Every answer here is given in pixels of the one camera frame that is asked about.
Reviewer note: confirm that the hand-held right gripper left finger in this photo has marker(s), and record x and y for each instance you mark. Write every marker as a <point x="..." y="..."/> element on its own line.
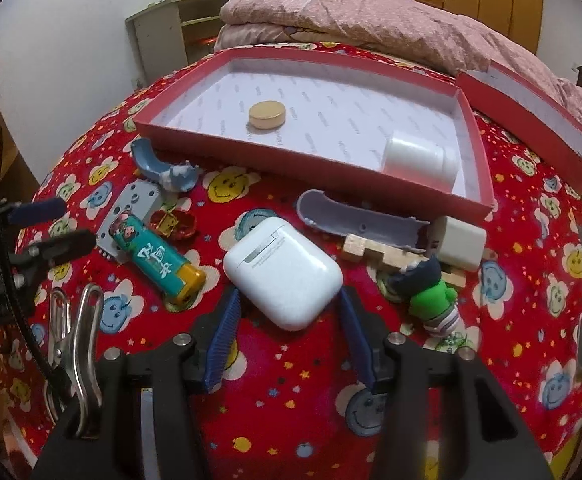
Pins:
<point x="223" y="340"/>

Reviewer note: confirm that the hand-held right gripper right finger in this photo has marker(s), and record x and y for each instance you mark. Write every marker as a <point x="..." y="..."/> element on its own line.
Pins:
<point x="356" y="340"/>

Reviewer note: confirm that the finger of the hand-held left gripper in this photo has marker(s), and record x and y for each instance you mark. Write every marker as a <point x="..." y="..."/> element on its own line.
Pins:
<point x="63" y="249"/>
<point x="36" y="211"/>

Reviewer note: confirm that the silver metal plate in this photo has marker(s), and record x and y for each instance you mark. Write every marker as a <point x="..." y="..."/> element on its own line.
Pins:
<point x="136" y="200"/>

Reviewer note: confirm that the white earbuds case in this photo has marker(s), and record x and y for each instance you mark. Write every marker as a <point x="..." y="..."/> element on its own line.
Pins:
<point x="283" y="272"/>

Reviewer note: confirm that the wooden block puzzle piece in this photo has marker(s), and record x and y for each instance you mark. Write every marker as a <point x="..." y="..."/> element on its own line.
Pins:
<point x="358" y="247"/>

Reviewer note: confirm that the green printed lighter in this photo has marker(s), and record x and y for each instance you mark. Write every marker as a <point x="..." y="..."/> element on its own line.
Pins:
<point x="156" y="260"/>

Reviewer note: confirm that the lilac plastic shell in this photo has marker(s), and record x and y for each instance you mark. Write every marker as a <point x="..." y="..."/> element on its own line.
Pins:
<point x="361" y="220"/>

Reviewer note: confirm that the blue curved plastic piece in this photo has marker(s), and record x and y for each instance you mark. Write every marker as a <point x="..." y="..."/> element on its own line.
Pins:
<point x="148" y="162"/>

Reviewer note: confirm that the red cardboard box tray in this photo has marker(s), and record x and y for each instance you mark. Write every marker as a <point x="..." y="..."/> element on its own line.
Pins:
<point x="321" y="110"/>

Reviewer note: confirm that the green toy figure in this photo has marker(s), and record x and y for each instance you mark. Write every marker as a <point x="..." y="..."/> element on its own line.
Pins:
<point x="428" y="300"/>

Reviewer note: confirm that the red smiley printed blanket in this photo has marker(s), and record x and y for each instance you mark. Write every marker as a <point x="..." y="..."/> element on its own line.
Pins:
<point x="296" y="410"/>

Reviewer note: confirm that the metal spring clip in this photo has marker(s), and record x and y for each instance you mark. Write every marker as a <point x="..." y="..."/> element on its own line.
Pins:
<point x="78" y="350"/>

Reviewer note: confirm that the small red gold toy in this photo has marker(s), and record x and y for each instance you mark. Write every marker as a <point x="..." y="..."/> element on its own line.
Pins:
<point x="173" y="224"/>

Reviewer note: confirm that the white charger adapter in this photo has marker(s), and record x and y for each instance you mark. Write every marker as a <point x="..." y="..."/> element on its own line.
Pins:
<point x="461" y="245"/>

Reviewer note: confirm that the white plastic bottle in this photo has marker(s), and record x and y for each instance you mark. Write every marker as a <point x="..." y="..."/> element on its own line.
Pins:
<point x="418" y="157"/>

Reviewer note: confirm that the pale wooden shelf unit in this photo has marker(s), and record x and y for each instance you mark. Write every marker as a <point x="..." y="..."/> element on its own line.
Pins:
<point x="161" y="35"/>

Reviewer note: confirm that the gold round disc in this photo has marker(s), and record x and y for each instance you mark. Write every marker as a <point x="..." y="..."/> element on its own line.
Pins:
<point x="267" y="115"/>

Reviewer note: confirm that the red cardboard box lid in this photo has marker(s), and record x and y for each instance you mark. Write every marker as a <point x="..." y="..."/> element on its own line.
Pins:
<point x="521" y="105"/>

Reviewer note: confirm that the pink quilt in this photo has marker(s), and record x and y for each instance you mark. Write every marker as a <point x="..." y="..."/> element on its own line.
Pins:
<point x="371" y="15"/>

